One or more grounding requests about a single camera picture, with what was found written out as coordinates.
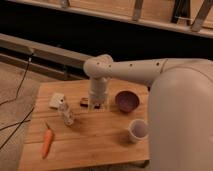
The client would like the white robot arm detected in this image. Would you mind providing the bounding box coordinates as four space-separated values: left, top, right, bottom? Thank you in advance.
83 55 213 171

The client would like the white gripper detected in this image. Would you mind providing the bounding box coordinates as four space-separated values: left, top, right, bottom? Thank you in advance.
88 78 109 111

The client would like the black red rectangular box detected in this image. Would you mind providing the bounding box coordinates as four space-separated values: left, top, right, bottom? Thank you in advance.
80 98 100 109

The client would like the purple bowl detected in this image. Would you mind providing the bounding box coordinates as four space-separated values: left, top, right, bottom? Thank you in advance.
115 91 140 113

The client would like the wooden board table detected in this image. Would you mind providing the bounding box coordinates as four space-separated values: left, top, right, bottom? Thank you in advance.
18 79 149 171

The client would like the black cable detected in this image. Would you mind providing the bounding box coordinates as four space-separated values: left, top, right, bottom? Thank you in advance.
0 105 36 150
0 49 35 107

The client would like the orange carrot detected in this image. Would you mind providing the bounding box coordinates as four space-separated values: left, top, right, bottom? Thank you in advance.
42 124 54 159

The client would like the white cup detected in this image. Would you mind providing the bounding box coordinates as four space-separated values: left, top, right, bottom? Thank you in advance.
128 119 148 143

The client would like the white sponge block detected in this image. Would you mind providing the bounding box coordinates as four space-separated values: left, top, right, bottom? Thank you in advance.
49 93 64 108

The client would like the clear plastic bottle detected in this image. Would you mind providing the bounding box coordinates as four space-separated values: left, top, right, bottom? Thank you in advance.
58 100 74 126

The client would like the black cable lower left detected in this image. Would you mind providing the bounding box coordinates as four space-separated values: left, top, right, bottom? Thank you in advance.
0 105 36 150

